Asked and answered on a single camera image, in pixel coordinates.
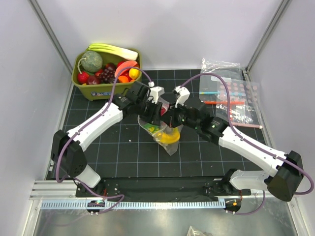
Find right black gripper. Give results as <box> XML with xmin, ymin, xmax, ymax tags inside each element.
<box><xmin>160</xmin><ymin>100</ymin><xmax>200</xmax><ymax>130</ymax></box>

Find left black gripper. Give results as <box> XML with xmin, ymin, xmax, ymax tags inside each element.
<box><xmin>135</xmin><ymin>98</ymin><xmax>162</xmax><ymax>126</ymax></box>

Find pink dragon fruit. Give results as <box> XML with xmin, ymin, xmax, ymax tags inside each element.
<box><xmin>160</xmin><ymin>102</ymin><xmax>169</xmax><ymax>116</ymax></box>

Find yellow banana bunch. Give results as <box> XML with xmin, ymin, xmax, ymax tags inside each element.
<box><xmin>154</xmin><ymin>128</ymin><xmax>180</xmax><ymax>145</ymax></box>

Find dotted zip top bag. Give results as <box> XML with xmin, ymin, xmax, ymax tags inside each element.
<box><xmin>137</xmin><ymin>95</ymin><xmax>182</xmax><ymax>155</ymax></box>

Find dark red apple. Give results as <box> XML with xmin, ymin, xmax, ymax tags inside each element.
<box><xmin>87</xmin><ymin>75</ymin><xmax>101</xmax><ymax>85</ymax></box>

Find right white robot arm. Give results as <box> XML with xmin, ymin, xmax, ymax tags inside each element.
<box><xmin>161</xmin><ymin>104</ymin><xmax>305</xmax><ymax>202</ymax></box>

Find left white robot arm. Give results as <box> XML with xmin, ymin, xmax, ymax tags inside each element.
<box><xmin>51</xmin><ymin>82</ymin><xmax>164</xmax><ymax>197</ymax></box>

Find orange blue zipper bag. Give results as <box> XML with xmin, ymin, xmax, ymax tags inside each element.
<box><xmin>199</xmin><ymin>80</ymin><xmax>259</xmax><ymax>108</ymax></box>

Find pink zipper bag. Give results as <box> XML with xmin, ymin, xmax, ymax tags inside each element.
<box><xmin>215</xmin><ymin>101</ymin><xmax>263</xmax><ymax>129</ymax></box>

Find clear crumpled bag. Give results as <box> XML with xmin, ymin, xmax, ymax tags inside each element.
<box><xmin>200</xmin><ymin>58</ymin><xmax>243</xmax><ymax>87</ymax></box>

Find orange fruit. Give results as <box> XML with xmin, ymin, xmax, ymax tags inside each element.
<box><xmin>118</xmin><ymin>75</ymin><xmax>129</xmax><ymax>83</ymax></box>

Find yellow lemon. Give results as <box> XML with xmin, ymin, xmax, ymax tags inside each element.
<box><xmin>128</xmin><ymin>68</ymin><xmax>140</xmax><ymax>80</ymax></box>

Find purple grapes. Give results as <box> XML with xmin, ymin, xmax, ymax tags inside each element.
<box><xmin>98</xmin><ymin>69</ymin><xmax>115</xmax><ymax>84</ymax></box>

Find watermelon slice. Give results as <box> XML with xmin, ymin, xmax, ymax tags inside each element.
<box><xmin>115</xmin><ymin>60</ymin><xmax>138</xmax><ymax>77</ymax></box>

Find olive green plastic bin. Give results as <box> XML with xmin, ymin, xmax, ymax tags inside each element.
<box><xmin>71</xmin><ymin>49</ymin><xmax>142</xmax><ymax>101</ymax></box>

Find green white leek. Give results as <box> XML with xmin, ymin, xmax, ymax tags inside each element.
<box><xmin>88</xmin><ymin>43</ymin><xmax>139</xmax><ymax>60</ymax></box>

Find red strawberry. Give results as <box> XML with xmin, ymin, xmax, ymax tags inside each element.
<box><xmin>77</xmin><ymin>71</ymin><xmax>90</xmax><ymax>85</ymax></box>

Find green melon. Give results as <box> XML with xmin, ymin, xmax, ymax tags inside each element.
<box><xmin>81</xmin><ymin>51</ymin><xmax>103</xmax><ymax>73</ymax></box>

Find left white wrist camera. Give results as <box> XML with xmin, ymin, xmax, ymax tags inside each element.
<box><xmin>149</xmin><ymin>86</ymin><xmax>164</xmax><ymax>104</ymax></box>

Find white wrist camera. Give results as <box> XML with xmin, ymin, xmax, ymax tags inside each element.
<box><xmin>149</xmin><ymin>86</ymin><xmax>164</xmax><ymax>104</ymax></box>
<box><xmin>173</xmin><ymin>86</ymin><xmax>190</xmax><ymax>108</ymax></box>

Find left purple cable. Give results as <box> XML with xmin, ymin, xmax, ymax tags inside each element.
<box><xmin>56</xmin><ymin>68</ymin><xmax>156</xmax><ymax>184</ymax></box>

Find purple cable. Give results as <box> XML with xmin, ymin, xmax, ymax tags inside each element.
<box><xmin>56</xmin><ymin>68</ymin><xmax>156</xmax><ymax>184</ymax></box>
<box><xmin>174</xmin><ymin>73</ymin><xmax>315</xmax><ymax>196</ymax></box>

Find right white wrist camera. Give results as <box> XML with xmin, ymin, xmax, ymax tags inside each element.
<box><xmin>173</xmin><ymin>86</ymin><xmax>190</xmax><ymax>108</ymax></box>

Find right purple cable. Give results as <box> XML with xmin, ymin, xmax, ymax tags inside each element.
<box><xmin>174</xmin><ymin>73</ymin><xmax>315</xmax><ymax>196</ymax></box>

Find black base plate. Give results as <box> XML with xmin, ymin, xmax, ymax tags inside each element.
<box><xmin>75</xmin><ymin>176</ymin><xmax>252</xmax><ymax>199</ymax></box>

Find white cable duct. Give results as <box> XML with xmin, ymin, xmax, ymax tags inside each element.
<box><xmin>41</xmin><ymin>199</ymin><xmax>225</xmax><ymax>210</ymax></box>

